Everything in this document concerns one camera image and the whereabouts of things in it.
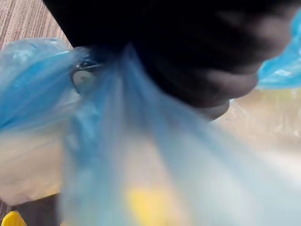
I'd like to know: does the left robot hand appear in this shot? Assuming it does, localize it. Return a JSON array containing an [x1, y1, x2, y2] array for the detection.
[[43, 0, 299, 121]]

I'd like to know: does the blue plastic rubbish bag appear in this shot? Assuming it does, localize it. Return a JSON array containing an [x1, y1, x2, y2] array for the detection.
[[0, 10, 301, 226]]

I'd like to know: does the clear plastic bin liner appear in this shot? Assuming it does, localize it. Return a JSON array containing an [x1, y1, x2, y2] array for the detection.
[[0, 89, 301, 206]]

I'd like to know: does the yellow lidded pedal trash can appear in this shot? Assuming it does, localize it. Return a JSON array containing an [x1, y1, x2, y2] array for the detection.
[[0, 210, 28, 226]]

